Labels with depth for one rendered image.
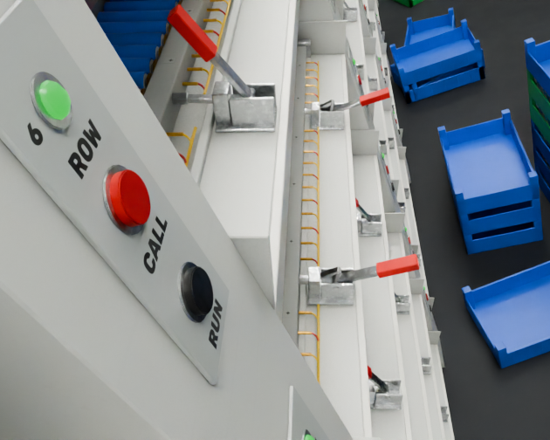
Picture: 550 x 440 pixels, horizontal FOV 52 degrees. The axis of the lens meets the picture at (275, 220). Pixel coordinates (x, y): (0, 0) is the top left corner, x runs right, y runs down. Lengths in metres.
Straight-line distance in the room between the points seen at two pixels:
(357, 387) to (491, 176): 1.26
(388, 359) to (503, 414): 0.75
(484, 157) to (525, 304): 0.44
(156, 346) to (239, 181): 0.19
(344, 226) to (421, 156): 1.49
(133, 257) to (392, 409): 0.53
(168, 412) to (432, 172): 1.83
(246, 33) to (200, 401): 0.37
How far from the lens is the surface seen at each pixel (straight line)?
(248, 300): 0.24
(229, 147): 0.37
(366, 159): 0.96
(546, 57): 1.63
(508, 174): 1.67
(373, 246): 0.81
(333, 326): 0.49
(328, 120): 0.70
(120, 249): 0.16
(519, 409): 1.43
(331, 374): 0.47
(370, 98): 0.69
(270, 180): 0.34
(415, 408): 0.89
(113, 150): 0.17
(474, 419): 1.43
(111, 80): 0.18
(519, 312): 1.56
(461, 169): 1.71
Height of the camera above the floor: 1.28
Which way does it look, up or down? 39 degrees down
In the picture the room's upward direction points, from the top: 27 degrees counter-clockwise
